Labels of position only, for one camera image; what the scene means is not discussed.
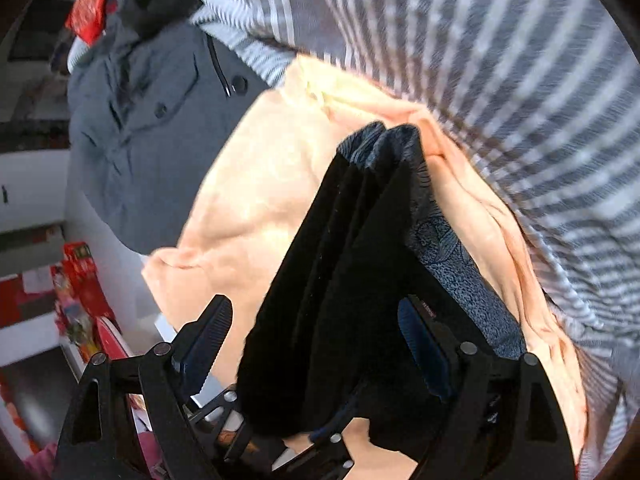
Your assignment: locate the black pants grey waistband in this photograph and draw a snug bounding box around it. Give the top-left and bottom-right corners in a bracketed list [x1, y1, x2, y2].
[236, 122, 526, 458]

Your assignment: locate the red packaging on floor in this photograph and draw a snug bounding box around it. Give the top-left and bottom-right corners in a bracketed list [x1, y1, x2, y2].
[50, 242, 132, 363]

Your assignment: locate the peach bed sheet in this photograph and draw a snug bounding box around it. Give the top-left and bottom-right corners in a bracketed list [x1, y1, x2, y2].
[142, 55, 588, 454]

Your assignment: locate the grey button jacket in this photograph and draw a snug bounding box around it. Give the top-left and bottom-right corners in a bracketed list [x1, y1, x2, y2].
[67, 0, 268, 255]

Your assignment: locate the grey white striped blanket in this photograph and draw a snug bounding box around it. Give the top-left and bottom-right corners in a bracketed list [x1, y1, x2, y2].
[194, 0, 639, 479]

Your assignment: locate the red cloth item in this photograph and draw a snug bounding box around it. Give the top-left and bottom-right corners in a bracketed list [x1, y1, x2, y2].
[65, 0, 108, 46]

